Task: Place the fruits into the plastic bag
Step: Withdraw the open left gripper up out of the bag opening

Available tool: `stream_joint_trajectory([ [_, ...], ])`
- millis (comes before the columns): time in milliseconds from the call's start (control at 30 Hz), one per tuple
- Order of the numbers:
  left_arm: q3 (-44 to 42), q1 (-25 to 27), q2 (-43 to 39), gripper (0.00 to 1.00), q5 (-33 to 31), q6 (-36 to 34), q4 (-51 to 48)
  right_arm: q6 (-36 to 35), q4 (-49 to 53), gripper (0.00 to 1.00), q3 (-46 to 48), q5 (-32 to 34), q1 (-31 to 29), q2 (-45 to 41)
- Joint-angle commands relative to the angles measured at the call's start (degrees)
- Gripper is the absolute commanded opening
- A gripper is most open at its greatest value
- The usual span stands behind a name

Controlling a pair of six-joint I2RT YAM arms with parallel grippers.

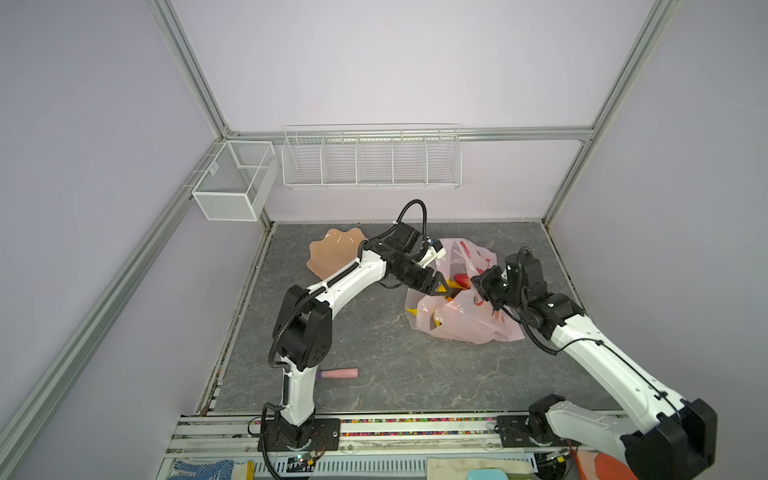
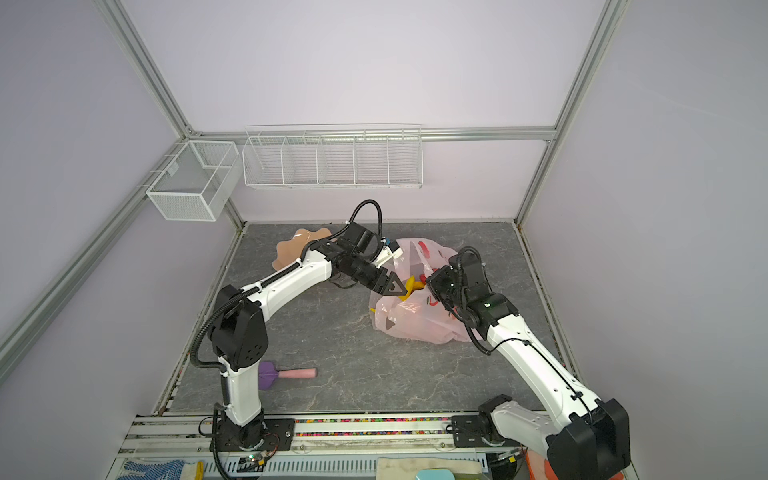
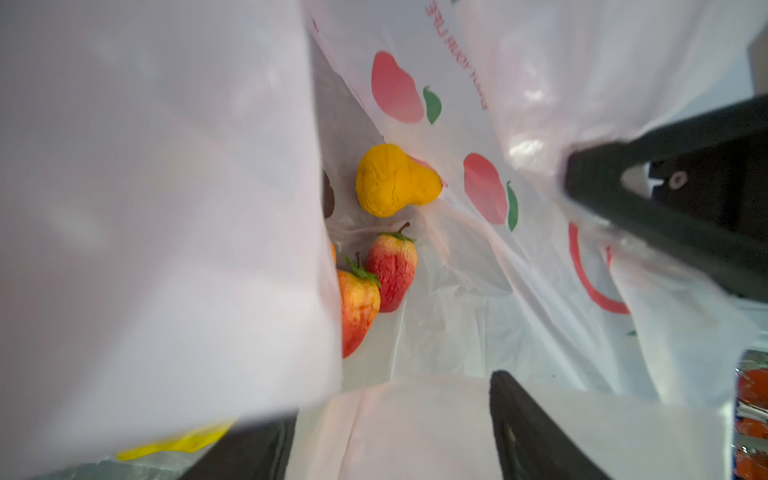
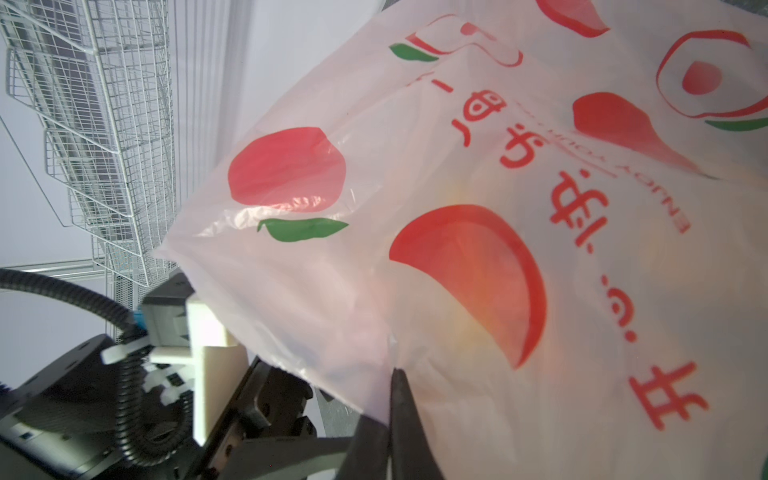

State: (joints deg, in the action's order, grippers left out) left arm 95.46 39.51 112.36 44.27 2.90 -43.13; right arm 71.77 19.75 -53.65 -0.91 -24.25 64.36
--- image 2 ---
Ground blue white knit glove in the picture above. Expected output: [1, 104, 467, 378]
[117, 460, 196, 480]

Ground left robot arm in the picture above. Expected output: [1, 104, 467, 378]
[189, 199, 406, 451]

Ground white mesh box basket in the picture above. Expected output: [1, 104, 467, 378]
[147, 140, 243, 222]

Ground teal container lid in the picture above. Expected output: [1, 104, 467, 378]
[415, 469, 456, 480]

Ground pink fruit print plastic bag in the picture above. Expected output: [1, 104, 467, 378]
[369, 238, 470, 345]

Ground purple spatula pink handle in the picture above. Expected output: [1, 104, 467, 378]
[258, 361, 317, 390]

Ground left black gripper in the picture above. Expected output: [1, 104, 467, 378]
[348, 254, 408, 297]

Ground beige folded cloth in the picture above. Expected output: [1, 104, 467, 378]
[375, 458, 485, 480]

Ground white wire wall basket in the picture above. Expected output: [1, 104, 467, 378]
[241, 123, 424, 189]

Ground aluminium mounting rail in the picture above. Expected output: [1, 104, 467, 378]
[117, 411, 528, 472]

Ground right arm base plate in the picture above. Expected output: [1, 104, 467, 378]
[446, 413, 510, 448]

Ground small yellow banana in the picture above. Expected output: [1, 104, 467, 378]
[399, 276, 425, 301]

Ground orange rubber glove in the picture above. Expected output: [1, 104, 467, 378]
[526, 450, 557, 480]

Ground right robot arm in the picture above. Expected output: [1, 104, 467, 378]
[426, 247, 631, 479]

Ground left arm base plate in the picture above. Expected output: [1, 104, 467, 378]
[210, 416, 295, 452]

